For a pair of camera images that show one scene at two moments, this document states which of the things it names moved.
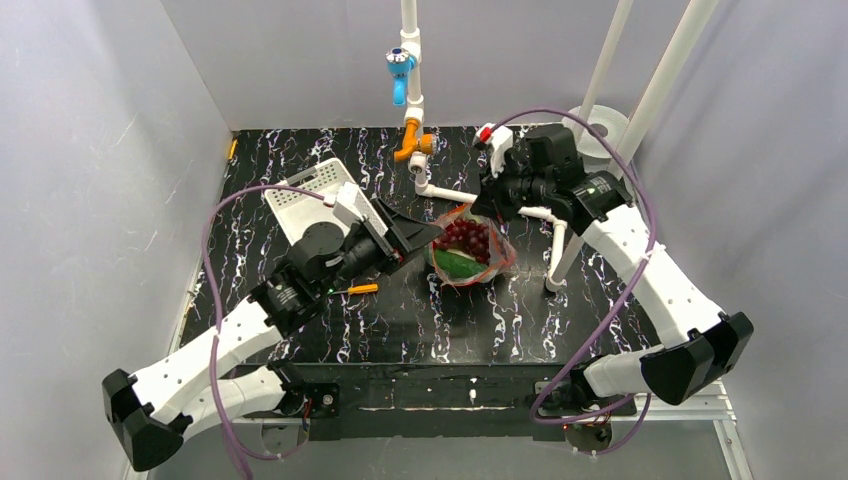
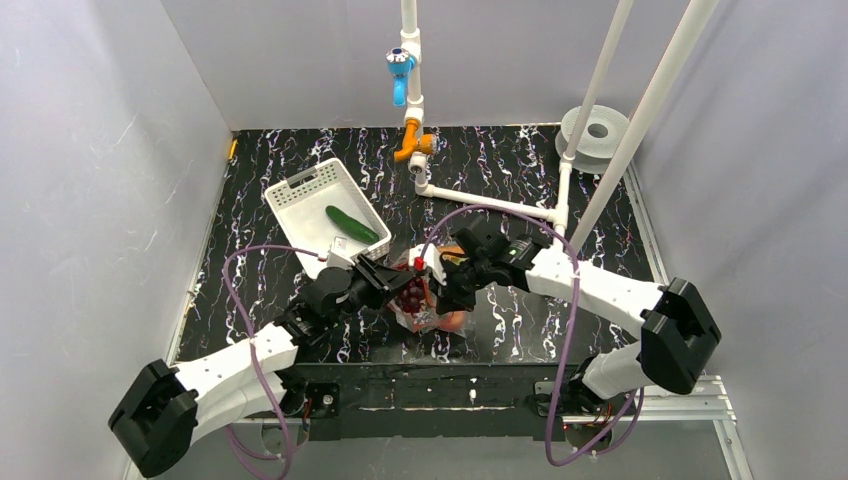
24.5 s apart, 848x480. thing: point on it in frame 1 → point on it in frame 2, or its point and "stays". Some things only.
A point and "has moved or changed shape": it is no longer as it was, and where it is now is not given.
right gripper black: [495, 192] → [460, 278]
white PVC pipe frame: [693, 23] stays
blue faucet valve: [400, 62] stays
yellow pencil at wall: [232, 150] stays
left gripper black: [387, 235] → [378, 280]
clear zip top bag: [469, 250] has moved or changed shape
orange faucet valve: [411, 144] stays
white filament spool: [592, 154] stays
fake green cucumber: [454, 263] has moved or changed shape
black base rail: [456, 401] stays
